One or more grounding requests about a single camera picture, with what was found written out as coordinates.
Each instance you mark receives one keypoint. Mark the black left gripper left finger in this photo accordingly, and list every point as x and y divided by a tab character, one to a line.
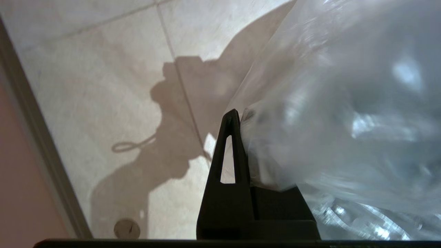
215	206

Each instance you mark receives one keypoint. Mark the clear plastic trash bag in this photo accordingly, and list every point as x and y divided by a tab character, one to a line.
344	103

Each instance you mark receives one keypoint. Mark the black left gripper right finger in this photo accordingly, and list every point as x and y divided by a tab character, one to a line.
282	213

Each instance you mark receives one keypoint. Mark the round metal floor plate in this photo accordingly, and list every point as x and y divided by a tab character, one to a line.
126	229

